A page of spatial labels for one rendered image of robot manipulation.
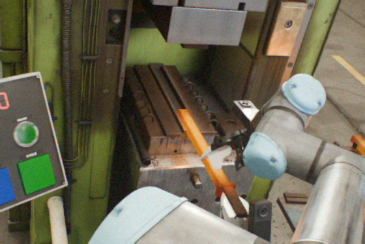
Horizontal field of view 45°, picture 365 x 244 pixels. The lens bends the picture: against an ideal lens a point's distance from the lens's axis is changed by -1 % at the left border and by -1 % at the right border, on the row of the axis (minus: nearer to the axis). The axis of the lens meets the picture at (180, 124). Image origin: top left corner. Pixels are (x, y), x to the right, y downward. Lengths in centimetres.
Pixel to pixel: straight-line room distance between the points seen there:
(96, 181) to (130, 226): 113
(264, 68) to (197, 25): 40
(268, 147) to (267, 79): 77
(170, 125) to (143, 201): 91
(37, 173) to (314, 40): 94
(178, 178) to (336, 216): 82
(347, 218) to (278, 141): 23
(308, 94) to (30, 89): 61
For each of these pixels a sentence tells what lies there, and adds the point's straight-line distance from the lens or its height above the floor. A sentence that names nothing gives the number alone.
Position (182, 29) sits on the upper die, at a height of 131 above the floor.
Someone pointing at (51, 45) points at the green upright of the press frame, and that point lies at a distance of 123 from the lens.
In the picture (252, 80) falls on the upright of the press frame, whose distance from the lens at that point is 146.
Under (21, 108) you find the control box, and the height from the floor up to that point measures 114.
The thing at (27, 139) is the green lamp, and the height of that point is 108.
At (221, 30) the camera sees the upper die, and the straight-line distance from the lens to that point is 116.
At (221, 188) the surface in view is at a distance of 109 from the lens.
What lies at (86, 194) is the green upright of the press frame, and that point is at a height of 65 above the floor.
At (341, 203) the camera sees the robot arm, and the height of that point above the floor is 137.
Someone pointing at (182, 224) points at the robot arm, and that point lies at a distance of 39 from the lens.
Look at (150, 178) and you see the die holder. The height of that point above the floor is 88.
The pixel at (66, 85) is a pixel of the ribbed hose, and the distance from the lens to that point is 126.
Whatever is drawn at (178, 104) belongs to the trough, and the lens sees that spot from 143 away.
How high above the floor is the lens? 171
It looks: 33 degrees down
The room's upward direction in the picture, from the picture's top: 12 degrees clockwise
